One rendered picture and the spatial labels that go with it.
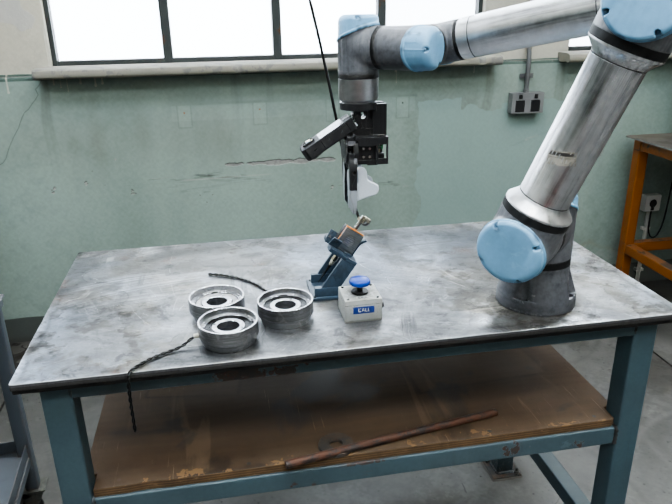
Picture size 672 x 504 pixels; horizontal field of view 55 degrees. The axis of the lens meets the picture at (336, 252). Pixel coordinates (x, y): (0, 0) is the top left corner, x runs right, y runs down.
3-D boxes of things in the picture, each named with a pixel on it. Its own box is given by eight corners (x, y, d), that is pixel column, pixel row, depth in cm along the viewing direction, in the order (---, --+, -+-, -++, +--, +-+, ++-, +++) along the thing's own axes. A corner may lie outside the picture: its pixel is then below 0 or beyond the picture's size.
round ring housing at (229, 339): (254, 323, 119) (252, 303, 118) (264, 350, 110) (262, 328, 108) (196, 331, 116) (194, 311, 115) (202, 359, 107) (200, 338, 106)
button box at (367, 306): (345, 323, 118) (345, 300, 117) (338, 307, 125) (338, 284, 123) (387, 319, 120) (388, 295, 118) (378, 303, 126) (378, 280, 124)
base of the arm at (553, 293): (551, 281, 135) (556, 236, 132) (590, 312, 121) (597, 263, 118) (483, 287, 133) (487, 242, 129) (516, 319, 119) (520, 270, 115)
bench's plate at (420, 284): (9, 396, 101) (7, 385, 101) (79, 259, 156) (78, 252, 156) (684, 322, 121) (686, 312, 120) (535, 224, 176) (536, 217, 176)
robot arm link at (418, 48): (455, 22, 113) (399, 23, 118) (427, 24, 104) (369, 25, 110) (453, 69, 115) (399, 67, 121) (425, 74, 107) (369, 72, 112)
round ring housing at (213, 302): (187, 307, 126) (185, 288, 124) (241, 300, 129) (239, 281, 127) (192, 331, 117) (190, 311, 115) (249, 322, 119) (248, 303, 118)
